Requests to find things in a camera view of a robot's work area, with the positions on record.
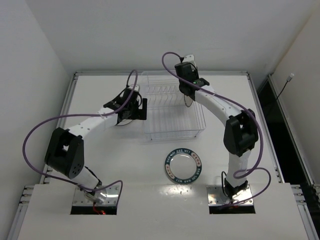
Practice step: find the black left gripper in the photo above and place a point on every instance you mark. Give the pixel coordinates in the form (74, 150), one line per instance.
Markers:
(144, 109)

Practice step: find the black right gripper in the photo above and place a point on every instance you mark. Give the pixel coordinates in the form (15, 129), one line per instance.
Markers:
(186, 91)

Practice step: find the white wire dish rack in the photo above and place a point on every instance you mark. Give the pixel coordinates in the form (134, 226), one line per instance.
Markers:
(167, 116)

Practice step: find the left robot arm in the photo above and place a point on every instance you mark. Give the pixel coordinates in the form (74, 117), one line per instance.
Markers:
(66, 149)

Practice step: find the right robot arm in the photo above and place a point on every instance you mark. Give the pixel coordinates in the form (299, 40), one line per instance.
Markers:
(240, 131)

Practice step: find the plate with dark green rim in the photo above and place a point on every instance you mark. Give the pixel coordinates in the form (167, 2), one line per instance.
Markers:
(183, 166)

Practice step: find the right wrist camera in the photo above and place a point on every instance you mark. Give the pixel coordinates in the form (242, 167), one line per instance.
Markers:
(190, 59)

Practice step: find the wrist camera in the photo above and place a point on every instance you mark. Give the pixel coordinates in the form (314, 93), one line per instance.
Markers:
(135, 88)
(190, 59)

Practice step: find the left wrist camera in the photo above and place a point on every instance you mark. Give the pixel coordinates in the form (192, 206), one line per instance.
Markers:
(135, 88)

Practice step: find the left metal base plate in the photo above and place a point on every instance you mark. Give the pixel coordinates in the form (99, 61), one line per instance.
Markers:
(107, 197)

